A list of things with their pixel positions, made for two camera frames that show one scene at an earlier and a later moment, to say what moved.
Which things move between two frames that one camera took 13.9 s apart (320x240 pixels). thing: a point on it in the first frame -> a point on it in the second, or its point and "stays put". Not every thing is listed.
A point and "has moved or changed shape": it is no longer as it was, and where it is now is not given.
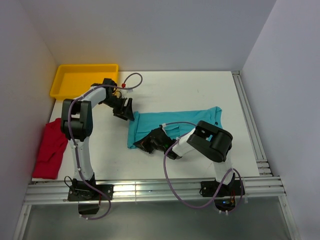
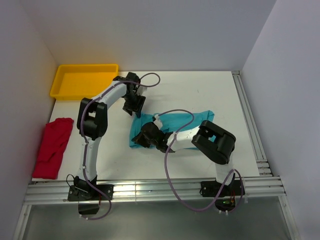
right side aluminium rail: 264,165 stays put
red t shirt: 53,146 stays put
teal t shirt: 176,123 has moved or changed shape
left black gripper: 124,112 -> 137,107
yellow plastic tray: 71,79 stays put
